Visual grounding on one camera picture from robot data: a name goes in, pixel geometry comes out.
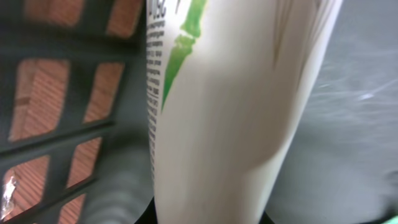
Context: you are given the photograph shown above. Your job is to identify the white tube gold cap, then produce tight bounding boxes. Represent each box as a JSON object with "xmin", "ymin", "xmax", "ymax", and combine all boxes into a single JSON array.
[{"xmin": 146, "ymin": 0, "xmax": 342, "ymax": 224}]

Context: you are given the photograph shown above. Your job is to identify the grey plastic mesh basket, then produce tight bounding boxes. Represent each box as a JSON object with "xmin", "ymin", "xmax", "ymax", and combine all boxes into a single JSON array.
[{"xmin": 0, "ymin": 0, "xmax": 398, "ymax": 224}]

